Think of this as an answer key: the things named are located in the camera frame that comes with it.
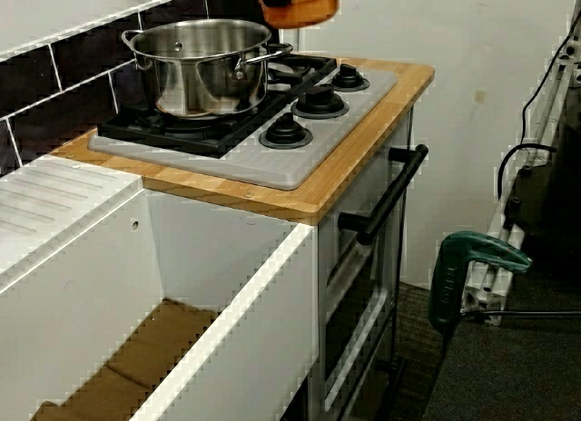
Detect orange plastic bowl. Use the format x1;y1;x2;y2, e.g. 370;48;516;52
249;0;342;30

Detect black burner grate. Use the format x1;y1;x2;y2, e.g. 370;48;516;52
97;92;273;159
265;53;340;95

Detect black stove knob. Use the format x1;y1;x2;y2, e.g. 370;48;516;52
259;112;314;150
330;63;372;92
290;84;350;120

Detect stainless steel pot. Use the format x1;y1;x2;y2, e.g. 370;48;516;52
121;19;294;118

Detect grey stove top panel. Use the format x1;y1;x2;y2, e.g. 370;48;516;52
88;66;399;191

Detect bamboo kitchen countertop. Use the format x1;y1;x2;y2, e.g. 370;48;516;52
49;57;436;226

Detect dark tile backsplash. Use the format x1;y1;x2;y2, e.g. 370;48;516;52
0;0;255;177

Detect grey oven door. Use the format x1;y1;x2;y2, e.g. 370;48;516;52
317;107;417;421

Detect black equipment box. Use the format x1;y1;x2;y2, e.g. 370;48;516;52
507;112;581;240

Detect white sink basin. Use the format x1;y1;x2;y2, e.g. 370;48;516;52
0;155;319;421

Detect brown cardboard sheet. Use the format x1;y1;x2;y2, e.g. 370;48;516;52
29;298;219;421

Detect black oven door handle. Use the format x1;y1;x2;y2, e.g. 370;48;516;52
338;143;430;246

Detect black curved cable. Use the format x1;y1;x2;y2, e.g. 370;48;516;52
497;142;559;204

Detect aluminium rail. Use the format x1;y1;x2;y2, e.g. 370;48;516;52
460;12;581;327

